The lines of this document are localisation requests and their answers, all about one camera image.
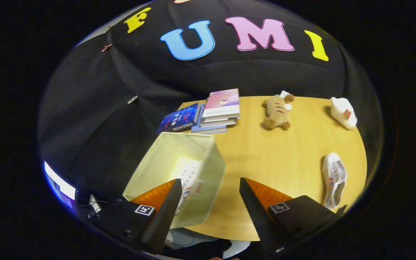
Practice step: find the white plush toy red label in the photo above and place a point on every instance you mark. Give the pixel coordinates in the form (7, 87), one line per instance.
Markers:
(341, 112)

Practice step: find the brown plush toy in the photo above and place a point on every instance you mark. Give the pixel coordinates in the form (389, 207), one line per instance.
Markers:
(276, 112)

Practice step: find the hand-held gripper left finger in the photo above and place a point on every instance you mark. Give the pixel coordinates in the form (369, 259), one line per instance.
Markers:
(161, 224)

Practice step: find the black backdrop cloth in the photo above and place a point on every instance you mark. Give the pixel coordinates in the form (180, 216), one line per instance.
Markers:
(121, 108)

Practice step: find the pink cover book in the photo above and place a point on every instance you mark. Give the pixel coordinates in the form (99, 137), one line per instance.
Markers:
(222, 101)

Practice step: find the cream fabric storage box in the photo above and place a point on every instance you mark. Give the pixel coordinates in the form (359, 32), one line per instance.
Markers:
(211, 173)

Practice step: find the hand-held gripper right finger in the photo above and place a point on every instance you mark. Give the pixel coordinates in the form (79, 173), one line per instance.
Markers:
(258, 216)

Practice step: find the dark blue cover book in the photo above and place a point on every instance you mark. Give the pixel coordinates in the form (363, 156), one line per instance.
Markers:
(179, 119)

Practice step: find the small white device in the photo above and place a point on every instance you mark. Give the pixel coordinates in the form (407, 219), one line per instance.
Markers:
(94, 204)

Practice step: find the white book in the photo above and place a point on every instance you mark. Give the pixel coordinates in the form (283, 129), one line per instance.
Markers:
(217, 122)

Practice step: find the lit computer monitor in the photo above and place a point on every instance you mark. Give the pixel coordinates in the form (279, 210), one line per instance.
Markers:
(60, 184)

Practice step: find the red clip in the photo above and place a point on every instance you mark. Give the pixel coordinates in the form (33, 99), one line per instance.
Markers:
(107, 47)

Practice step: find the silver clip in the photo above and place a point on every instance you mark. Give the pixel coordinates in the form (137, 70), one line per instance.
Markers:
(132, 99)

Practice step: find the white patterned shoe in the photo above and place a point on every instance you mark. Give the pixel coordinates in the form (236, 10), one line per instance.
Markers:
(190, 177)
(332, 177)

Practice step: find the lavender book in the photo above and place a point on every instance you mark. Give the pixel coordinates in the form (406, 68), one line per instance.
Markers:
(208, 130)

